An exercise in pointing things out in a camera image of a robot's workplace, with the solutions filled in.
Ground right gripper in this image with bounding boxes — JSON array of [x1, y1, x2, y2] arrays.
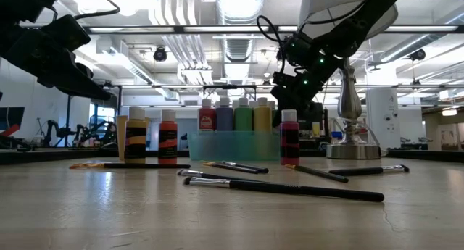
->
[[270, 70, 326, 112]]

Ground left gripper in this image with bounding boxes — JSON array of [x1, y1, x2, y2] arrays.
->
[[0, 10, 113, 101]]

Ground small magenta paint bottle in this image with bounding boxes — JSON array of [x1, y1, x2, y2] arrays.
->
[[279, 109, 301, 167]]

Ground large lavender paint bottle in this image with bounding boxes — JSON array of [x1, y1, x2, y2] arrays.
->
[[215, 96, 235, 133]]

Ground small yellow paint bottle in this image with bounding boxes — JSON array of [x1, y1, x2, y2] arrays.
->
[[124, 106, 149, 164]]

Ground small coral red paint bottle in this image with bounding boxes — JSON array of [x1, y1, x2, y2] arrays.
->
[[157, 109, 179, 166]]

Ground silver table lamp white shade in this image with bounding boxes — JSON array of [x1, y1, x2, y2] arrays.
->
[[297, 0, 399, 161]]

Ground dark monitor screen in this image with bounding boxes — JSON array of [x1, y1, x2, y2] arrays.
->
[[0, 106, 26, 137]]

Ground green translucent plastic bin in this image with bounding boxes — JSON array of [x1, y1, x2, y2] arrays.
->
[[187, 130, 282, 162]]

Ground thin black paintbrush gold ferrule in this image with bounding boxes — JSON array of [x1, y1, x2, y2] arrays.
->
[[283, 164, 349, 184]]

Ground orange plastic cup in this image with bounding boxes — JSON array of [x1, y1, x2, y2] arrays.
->
[[115, 114, 150, 162]]

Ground white round column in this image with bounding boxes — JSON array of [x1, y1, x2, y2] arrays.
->
[[365, 87, 402, 150]]

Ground short black paintbrush silver ferrule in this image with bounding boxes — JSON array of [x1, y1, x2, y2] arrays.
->
[[328, 164, 410, 177]]

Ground black paintbrush orange fan bristles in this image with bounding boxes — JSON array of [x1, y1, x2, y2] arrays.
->
[[202, 161, 261, 175]]

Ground long black paintbrush gold ferrule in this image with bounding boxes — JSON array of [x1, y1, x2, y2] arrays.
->
[[69, 162, 192, 170]]

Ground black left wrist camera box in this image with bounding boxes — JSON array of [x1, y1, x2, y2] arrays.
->
[[38, 13, 92, 52]]

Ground silver ceiling duct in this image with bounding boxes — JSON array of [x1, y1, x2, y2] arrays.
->
[[215, 0, 266, 62]]

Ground black ceiling camera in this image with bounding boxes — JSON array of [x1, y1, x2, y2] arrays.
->
[[409, 48, 427, 62], [152, 46, 168, 62]]

